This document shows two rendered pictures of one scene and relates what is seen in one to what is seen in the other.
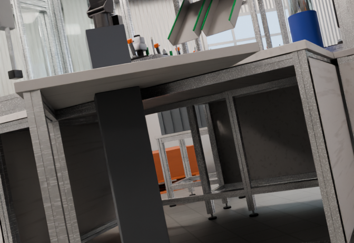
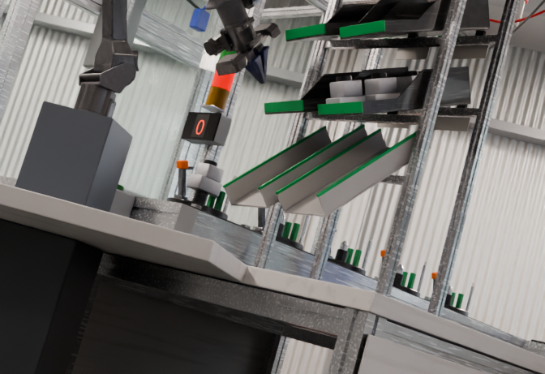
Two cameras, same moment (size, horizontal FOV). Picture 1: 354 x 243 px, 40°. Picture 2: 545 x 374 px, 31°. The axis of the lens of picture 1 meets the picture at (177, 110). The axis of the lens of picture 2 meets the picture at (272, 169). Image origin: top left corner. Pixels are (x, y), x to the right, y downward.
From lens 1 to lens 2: 84 cm
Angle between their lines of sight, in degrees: 23
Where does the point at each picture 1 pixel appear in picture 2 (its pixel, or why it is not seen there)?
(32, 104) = not seen: outside the picture
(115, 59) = (64, 174)
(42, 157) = not seen: outside the picture
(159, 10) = (529, 172)
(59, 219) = not seen: outside the picture
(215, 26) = (312, 199)
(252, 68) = (276, 306)
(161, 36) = (509, 222)
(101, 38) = (62, 127)
